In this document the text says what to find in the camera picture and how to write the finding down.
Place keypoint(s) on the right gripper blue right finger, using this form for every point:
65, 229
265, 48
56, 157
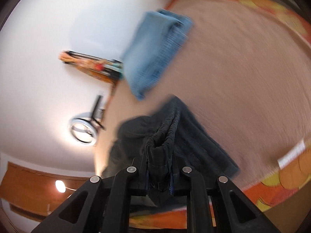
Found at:
190, 183

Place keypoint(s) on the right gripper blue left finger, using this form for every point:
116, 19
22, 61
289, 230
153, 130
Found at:
126, 184

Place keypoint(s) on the dark grey pants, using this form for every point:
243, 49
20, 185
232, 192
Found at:
170, 134

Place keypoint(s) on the white clip desk lamp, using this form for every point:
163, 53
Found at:
61, 187

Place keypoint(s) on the black tripod stand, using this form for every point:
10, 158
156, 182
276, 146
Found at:
97, 113

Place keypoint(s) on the brown wooden door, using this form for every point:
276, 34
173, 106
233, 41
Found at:
29, 191

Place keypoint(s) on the orange patterned scarf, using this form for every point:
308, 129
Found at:
90, 64

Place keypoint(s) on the folded metal tripod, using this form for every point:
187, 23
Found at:
97, 61

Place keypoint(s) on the folded light blue jeans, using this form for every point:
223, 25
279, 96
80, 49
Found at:
157, 40

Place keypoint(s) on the white ring light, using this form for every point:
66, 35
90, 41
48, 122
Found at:
84, 129

